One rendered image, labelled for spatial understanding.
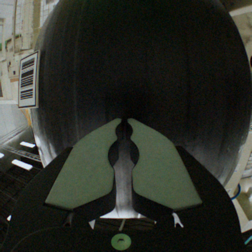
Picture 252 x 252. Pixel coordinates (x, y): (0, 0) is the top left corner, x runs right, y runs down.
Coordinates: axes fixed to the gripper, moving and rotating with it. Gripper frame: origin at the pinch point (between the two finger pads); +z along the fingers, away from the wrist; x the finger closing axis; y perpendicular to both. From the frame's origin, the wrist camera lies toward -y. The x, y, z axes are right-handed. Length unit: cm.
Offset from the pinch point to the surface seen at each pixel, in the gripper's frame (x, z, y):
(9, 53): -349, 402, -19
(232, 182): 35, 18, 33
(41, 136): -9.0, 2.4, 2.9
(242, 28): 28.1, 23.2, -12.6
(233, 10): 24.1, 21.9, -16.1
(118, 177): -0.7, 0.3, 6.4
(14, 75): -328, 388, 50
